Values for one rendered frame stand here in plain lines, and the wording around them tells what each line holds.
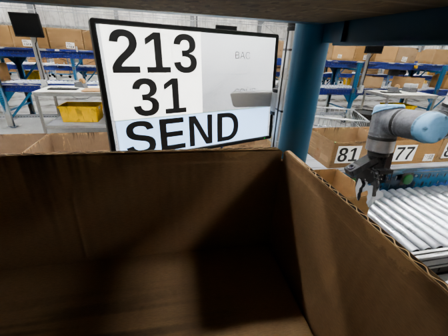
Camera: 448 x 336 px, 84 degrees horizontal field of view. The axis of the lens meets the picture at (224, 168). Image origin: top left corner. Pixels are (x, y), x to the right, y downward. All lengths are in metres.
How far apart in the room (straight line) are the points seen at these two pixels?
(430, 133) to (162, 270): 0.85
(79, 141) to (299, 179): 1.54
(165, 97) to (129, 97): 0.08
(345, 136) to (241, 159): 1.81
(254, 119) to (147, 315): 0.66
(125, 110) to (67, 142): 1.08
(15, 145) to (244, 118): 1.35
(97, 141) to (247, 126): 1.06
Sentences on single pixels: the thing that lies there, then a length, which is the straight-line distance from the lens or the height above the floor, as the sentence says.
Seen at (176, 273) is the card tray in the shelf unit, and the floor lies 1.35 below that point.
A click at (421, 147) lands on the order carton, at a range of 2.02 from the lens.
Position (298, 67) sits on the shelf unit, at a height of 1.50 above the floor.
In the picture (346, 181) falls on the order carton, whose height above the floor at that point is 0.89.
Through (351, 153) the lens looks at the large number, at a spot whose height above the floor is 0.98.
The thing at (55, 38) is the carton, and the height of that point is 1.56.
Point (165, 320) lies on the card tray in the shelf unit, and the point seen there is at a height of 1.35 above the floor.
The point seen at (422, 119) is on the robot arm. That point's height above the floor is 1.35.
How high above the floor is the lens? 1.51
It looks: 25 degrees down
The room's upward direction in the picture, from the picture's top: 3 degrees clockwise
